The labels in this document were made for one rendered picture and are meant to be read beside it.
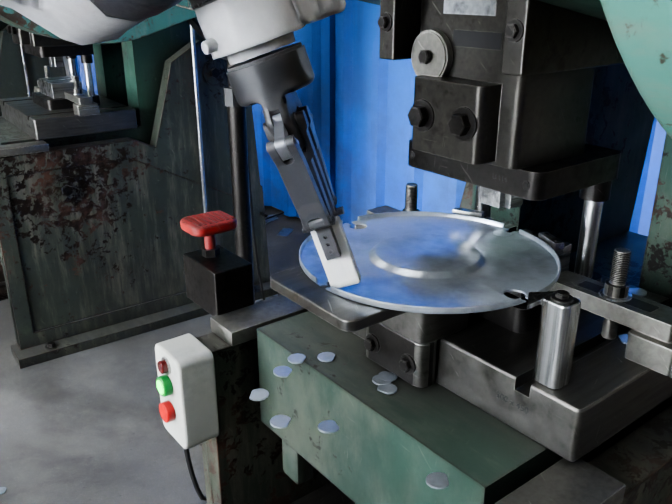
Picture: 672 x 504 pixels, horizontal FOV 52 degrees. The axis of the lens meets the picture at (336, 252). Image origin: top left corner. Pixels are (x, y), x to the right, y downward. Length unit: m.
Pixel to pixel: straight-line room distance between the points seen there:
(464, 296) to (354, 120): 2.18
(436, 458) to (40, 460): 1.31
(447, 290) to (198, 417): 0.40
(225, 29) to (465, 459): 0.45
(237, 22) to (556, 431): 0.47
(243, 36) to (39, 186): 1.61
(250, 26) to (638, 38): 0.32
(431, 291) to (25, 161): 1.60
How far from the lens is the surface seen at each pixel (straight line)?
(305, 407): 0.88
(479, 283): 0.73
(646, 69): 0.43
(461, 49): 0.77
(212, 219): 0.98
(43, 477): 1.81
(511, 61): 0.69
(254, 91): 0.62
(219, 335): 0.96
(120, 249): 2.29
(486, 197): 0.85
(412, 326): 0.76
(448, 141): 0.75
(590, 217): 0.86
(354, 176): 2.89
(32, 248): 2.21
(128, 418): 1.95
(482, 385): 0.76
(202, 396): 0.93
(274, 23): 0.61
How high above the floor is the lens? 1.07
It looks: 22 degrees down
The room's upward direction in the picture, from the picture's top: straight up
